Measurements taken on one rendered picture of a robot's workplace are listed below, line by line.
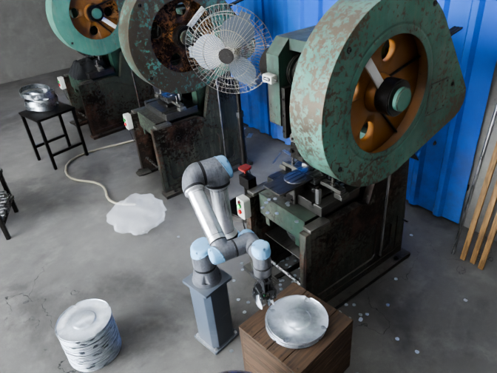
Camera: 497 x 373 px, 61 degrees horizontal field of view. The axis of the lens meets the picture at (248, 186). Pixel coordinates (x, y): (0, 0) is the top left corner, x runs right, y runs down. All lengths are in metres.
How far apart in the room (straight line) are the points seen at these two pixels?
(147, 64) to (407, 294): 2.28
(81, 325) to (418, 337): 1.81
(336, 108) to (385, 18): 0.37
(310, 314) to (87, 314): 1.21
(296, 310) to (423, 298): 0.96
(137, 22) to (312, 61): 1.69
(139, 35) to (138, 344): 1.96
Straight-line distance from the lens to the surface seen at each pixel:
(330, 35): 1.67
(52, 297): 3.17
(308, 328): 2.09
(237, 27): 2.77
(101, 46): 4.87
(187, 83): 3.32
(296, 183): 2.30
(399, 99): 1.85
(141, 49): 3.13
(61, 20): 4.72
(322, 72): 1.61
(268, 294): 1.85
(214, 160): 1.93
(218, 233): 1.77
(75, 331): 2.53
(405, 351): 2.56
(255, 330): 2.13
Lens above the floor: 2.00
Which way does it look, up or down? 32 degrees down
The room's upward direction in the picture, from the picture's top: 5 degrees counter-clockwise
